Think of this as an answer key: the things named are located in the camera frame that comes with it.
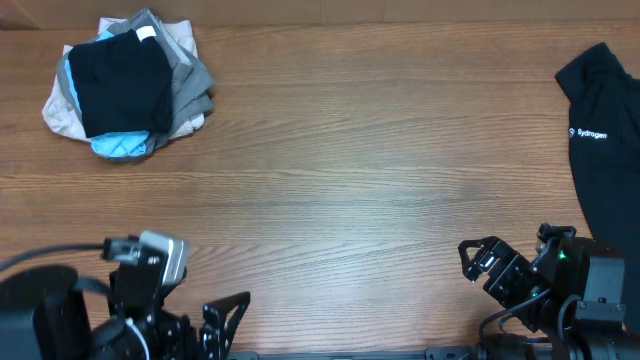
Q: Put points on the light blue folded shirt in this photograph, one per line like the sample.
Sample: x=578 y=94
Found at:
x=108 y=145

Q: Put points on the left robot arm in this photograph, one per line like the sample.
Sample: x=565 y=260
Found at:
x=50 y=312

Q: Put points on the grey folded garment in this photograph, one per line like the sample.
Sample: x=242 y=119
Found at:
x=190 y=83

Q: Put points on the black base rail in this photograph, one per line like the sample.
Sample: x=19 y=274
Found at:
x=430 y=353

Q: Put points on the beige folded garment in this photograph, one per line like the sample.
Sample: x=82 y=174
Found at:
x=60 y=116

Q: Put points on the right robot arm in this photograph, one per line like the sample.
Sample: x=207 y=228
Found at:
x=571 y=292

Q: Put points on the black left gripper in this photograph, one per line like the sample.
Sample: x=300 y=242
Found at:
x=214 y=338

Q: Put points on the black shirt with white logo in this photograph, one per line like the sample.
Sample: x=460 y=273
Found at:
x=604 y=156

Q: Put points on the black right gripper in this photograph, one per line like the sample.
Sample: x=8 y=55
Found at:
x=513 y=267

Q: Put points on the black t-shirt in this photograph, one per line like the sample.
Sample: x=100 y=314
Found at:
x=123 y=84

